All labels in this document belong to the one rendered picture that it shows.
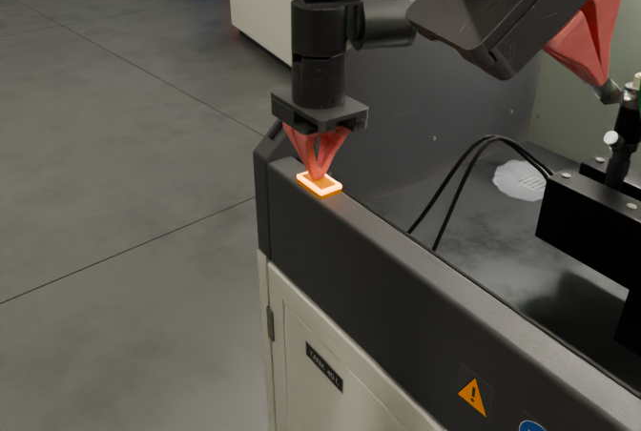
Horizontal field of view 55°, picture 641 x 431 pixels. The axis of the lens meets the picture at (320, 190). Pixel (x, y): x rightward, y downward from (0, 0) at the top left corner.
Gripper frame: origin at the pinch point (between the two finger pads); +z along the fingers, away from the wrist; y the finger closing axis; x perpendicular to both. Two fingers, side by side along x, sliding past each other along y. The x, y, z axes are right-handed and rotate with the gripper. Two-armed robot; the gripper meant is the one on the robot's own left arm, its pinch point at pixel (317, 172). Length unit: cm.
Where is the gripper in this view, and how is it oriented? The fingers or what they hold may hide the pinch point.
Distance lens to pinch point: 71.5
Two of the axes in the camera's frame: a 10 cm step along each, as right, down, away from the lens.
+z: -0.1, 8.6, 5.1
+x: -8.2, 2.9, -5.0
